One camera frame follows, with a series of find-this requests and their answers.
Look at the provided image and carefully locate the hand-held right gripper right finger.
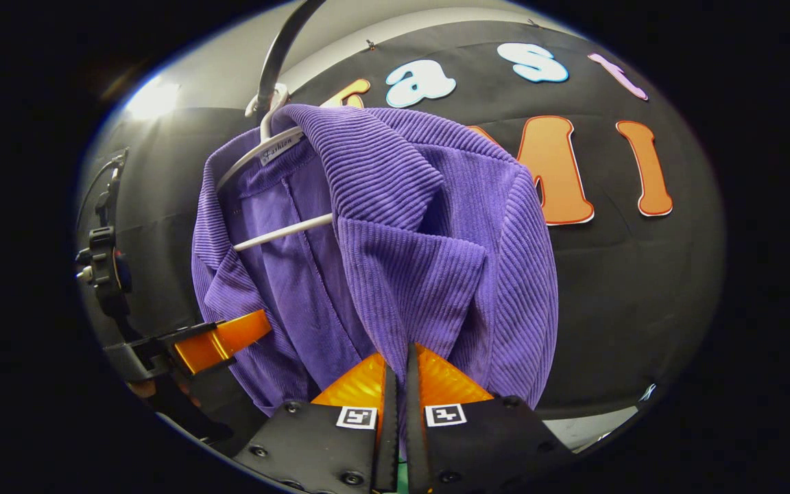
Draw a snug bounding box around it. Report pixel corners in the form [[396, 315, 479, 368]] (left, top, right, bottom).
[[405, 343, 577, 494]]

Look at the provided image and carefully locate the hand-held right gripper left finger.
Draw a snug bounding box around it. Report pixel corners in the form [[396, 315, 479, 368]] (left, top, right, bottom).
[[234, 352, 399, 494]]

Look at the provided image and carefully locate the white plastic clothes hanger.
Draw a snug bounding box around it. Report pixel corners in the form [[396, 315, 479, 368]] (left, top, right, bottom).
[[215, 82, 334, 252]]

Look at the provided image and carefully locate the purple corduroy jacket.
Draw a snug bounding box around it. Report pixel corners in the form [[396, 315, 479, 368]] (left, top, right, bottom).
[[191, 103, 560, 426]]

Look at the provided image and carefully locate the black metal clothes rack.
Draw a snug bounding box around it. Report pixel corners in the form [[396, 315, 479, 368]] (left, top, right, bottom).
[[254, 0, 327, 114]]

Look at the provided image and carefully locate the ceiling light panel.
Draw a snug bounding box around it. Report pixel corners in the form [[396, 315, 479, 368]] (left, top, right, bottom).
[[124, 75, 183, 121]]

